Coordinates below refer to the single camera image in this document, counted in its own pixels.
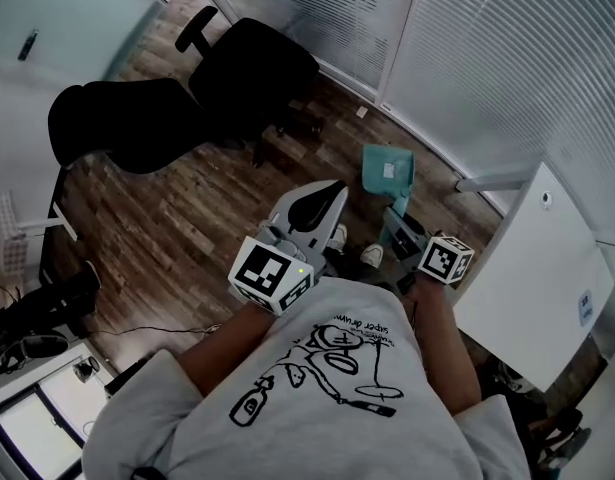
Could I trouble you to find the person's dark trousers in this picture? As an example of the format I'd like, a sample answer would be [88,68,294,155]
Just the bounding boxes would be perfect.
[322,245,406,297]

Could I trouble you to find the person's right forearm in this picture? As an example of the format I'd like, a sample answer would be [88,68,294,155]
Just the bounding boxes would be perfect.
[410,280,483,414]

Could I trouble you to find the computer monitor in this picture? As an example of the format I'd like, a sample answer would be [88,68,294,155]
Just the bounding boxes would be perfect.
[0,382,88,480]

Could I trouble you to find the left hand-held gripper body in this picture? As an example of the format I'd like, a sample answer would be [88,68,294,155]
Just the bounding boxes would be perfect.
[227,211,333,317]

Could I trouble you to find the person's left forearm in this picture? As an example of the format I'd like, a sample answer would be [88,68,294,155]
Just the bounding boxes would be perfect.
[176,302,278,397]

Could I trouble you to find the person's grey printed shirt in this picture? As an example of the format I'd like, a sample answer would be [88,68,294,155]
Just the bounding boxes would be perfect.
[81,276,533,480]

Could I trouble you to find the white grid rack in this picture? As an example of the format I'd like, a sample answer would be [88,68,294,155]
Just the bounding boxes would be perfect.
[0,190,24,269]

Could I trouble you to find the person's right white shoe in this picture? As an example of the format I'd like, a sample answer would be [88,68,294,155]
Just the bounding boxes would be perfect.
[360,242,385,269]

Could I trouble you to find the white desk leg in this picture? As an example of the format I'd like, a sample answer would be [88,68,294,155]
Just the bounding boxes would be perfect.
[16,202,79,242]

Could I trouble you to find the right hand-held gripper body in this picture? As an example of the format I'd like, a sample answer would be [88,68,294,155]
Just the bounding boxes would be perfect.
[396,227,476,294]

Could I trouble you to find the black office chair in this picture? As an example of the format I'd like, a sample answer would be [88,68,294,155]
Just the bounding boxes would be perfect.
[186,0,423,102]
[47,5,323,175]

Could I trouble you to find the black floor cable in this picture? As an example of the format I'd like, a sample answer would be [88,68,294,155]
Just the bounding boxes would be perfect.
[94,323,223,338]

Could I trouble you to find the teal dustpan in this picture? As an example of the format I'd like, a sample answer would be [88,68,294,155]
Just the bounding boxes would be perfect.
[361,143,417,219]

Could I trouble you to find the frosted glass door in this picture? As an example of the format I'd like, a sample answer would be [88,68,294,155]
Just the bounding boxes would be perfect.
[0,0,166,87]

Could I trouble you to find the dark door handle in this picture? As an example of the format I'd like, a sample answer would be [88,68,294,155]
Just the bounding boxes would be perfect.
[17,28,40,62]

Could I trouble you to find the black glossy headset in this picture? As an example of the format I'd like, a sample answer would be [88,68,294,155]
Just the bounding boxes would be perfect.
[0,332,69,377]

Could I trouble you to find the white window blind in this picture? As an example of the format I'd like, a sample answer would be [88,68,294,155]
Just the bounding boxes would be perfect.
[381,0,615,249]

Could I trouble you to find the white desk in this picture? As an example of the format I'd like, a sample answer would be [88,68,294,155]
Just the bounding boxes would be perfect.
[0,340,116,480]
[454,161,615,393]

